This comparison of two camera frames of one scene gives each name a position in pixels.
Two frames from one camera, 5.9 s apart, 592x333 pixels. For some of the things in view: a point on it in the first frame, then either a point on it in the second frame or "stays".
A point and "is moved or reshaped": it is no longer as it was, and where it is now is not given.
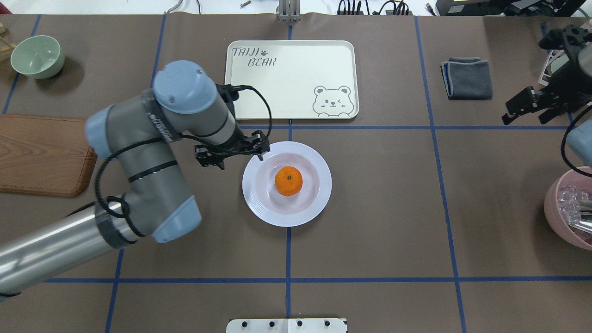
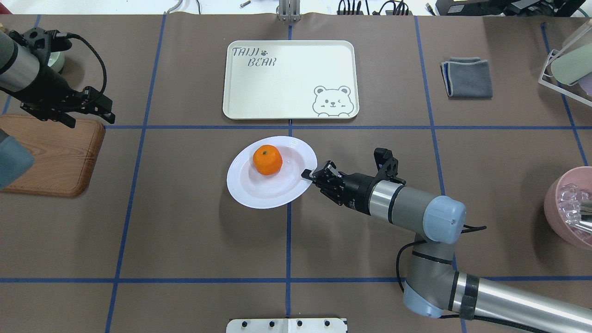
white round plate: [290, 187] is moved or reshaped
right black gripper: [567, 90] -> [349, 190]
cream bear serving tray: [302, 80] stays
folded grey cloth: [467, 78] stays
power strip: [388, 13] stays
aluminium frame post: [289, 10] stays
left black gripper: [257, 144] -> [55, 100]
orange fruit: [288, 181] -> [267, 159]
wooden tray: [45, 155] stays
